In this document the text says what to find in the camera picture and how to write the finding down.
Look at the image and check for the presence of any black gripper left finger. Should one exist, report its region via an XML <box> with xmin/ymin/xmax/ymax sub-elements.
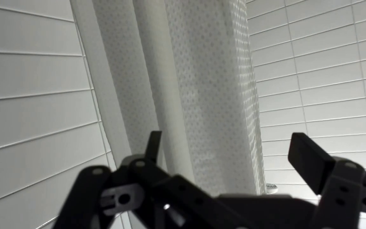
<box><xmin>54</xmin><ymin>131</ymin><xmax>252</xmax><ymax>229</ymax></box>

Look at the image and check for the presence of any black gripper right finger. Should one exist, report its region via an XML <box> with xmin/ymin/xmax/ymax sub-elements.
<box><xmin>288</xmin><ymin>132</ymin><xmax>366</xmax><ymax>229</ymax></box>

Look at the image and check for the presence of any white shower curtain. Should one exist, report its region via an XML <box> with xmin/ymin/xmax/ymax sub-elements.
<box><xmin>70</xmin><ymin>0</ymin><xmax>266</xmax><ymax>194</ymax></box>

